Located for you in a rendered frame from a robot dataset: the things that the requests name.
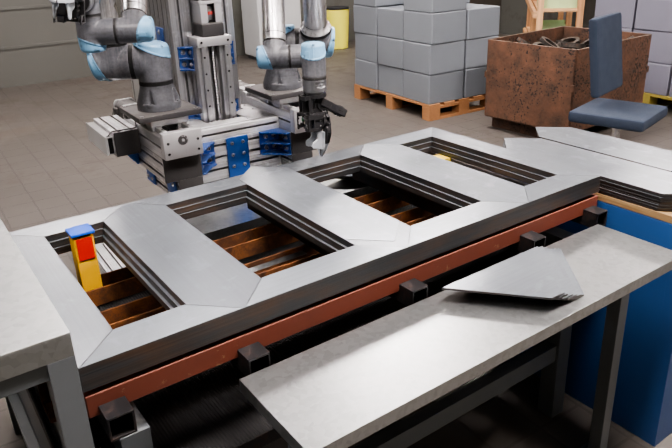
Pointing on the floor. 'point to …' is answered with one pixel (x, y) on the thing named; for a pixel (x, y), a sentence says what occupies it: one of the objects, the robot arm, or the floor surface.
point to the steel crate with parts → (553, 77)
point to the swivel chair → (598, 27)
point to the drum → (339, 17)
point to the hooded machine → (252, 23)
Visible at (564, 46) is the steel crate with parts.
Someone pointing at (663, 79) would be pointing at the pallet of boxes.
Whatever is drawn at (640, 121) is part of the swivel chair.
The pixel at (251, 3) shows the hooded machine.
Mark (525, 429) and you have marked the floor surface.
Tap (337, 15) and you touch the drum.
